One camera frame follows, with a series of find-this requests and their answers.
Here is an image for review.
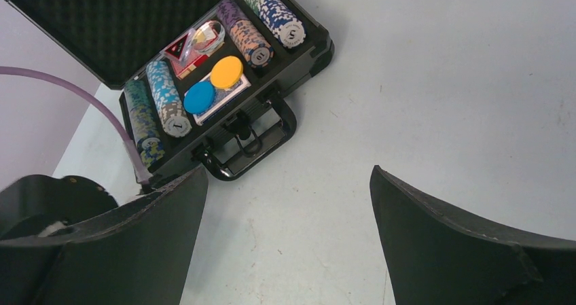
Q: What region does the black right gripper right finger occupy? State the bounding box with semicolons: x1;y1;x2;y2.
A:
370;166;575;304

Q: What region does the clear round dealer button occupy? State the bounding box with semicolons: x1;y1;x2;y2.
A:
192;20;226;54

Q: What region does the black poker set case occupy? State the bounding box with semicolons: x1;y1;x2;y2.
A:
6;0;334;184

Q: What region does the all in triangle token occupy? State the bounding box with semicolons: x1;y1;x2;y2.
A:
162;29;196;63

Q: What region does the red playing card deck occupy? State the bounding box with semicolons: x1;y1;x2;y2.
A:
166;50;215;79

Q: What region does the purple orange chip row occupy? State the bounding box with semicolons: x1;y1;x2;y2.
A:
217;0;274;68

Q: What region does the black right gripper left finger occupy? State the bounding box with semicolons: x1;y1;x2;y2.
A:
1;168;208;304

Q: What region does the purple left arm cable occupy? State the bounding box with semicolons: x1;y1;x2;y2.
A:
0;66;154;186

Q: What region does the yellow round button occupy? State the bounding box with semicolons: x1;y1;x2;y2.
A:
210;56;244;90

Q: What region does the light blue grey chip row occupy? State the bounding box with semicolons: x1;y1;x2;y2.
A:
146;60;192;138

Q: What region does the green blue chip row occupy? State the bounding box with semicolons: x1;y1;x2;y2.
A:
244;0;306;48

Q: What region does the blue round button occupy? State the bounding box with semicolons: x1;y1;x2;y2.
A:
183;81;216;115

